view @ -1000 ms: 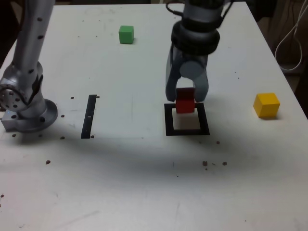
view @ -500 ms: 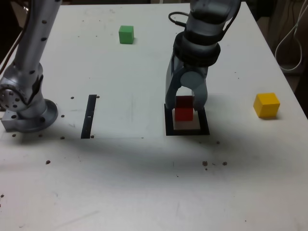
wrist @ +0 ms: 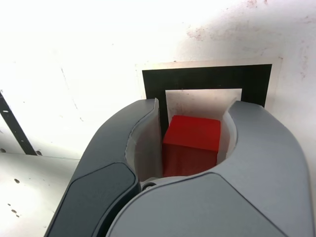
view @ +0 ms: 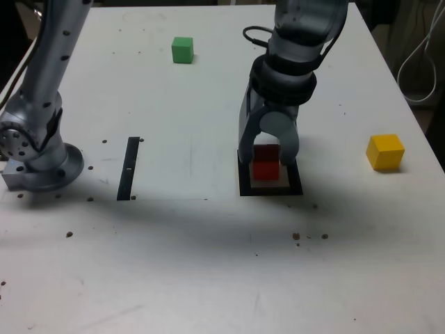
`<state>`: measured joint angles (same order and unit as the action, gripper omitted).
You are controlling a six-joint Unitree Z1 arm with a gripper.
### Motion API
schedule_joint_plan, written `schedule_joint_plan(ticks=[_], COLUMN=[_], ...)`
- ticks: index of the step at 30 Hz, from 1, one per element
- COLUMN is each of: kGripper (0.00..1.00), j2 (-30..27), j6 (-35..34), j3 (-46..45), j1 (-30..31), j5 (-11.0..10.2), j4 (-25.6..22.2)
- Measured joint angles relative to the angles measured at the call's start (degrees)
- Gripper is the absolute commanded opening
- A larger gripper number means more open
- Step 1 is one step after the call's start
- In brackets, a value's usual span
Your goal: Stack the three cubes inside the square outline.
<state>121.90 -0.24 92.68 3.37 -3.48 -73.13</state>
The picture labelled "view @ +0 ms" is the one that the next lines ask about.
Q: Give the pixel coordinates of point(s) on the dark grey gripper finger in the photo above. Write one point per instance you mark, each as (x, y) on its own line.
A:
(245, 139)

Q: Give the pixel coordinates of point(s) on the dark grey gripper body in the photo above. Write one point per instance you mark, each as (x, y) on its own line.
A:
(288, 107)

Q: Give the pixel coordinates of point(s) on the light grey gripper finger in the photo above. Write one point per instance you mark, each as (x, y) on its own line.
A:
(278, 123)

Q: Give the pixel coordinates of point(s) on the red cube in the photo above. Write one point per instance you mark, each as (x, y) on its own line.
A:
(266, 170)

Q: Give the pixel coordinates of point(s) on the green cube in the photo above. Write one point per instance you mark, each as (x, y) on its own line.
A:
(182, 52)

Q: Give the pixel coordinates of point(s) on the yellow cube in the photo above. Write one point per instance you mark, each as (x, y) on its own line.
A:
(384, 156)

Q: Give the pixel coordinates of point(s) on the black tape square outline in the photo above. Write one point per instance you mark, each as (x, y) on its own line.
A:
(271, 192)

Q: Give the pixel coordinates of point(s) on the black tape strip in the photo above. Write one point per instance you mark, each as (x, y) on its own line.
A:
(127, 181)

